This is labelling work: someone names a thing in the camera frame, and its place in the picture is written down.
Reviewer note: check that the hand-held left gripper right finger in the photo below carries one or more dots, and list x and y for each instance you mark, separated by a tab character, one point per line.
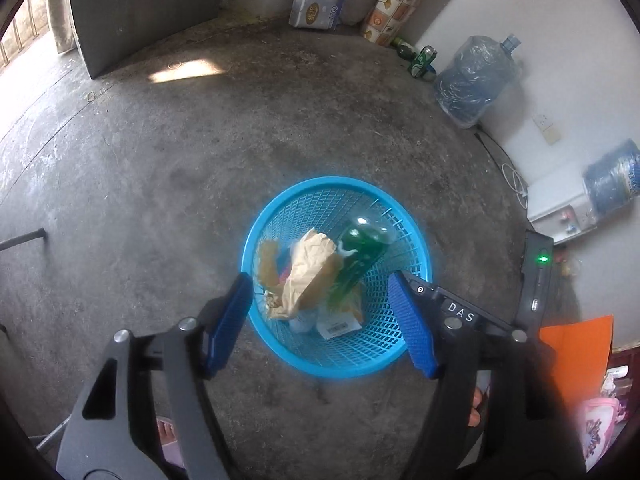
415	330

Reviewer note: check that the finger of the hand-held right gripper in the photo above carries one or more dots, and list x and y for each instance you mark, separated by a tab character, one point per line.
460	306

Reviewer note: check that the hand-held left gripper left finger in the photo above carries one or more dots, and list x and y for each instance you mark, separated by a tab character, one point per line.
227	325

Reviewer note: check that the blue mesh basket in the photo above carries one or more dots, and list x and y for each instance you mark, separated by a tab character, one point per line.
380	340

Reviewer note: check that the clear plastic bottle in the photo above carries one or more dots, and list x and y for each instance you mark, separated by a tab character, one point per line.
302	322

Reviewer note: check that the white medicine box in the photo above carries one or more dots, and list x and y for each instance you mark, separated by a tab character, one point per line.
340	322

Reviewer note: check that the green plastic bottle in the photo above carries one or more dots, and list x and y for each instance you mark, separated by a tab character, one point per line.
360	255

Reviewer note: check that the brown paper bag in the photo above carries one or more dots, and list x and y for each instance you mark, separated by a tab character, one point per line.
305	270

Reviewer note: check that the white water dispenser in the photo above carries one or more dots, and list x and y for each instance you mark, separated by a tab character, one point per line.
557	200

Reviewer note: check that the orange folder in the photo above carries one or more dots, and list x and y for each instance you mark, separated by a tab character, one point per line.
575	360

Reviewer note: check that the dark red box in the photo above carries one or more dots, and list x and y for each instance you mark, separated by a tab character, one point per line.
625	365

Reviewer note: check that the blue water jug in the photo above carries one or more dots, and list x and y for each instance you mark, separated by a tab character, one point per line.
615	180

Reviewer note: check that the pink printed bag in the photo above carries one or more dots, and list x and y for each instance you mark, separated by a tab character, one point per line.
602	430

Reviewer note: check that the plastic wrapped water jug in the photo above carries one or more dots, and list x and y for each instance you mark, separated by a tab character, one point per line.
475	80

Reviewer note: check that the grey metal bar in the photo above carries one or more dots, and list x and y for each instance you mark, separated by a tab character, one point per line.
22	241

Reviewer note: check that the green beer can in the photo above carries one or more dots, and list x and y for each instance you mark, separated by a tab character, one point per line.
424	60

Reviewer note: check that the green glass bottle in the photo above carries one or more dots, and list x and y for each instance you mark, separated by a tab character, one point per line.
402	49

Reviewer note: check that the patterned wrapping roll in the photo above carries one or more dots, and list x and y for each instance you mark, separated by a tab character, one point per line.
405	0

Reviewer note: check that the grey cabinet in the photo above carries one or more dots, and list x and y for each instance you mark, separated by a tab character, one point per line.
140	10

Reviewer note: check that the beige curtain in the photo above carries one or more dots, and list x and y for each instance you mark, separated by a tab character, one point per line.
60	15

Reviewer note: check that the window railing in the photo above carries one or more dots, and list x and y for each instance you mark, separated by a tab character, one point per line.
20	30

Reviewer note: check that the wall socket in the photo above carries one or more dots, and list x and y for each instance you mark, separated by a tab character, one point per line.
547	127

